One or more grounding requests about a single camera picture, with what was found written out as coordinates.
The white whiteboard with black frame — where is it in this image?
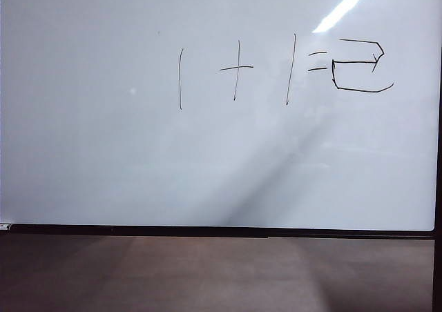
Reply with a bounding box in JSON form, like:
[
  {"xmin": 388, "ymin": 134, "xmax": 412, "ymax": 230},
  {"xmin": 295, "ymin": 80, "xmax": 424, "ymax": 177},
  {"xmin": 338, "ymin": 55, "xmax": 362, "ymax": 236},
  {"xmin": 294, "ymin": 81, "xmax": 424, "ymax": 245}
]
[{"xmin": 0, "ymin": 0, "xmax": 442, "ymax": 240}]

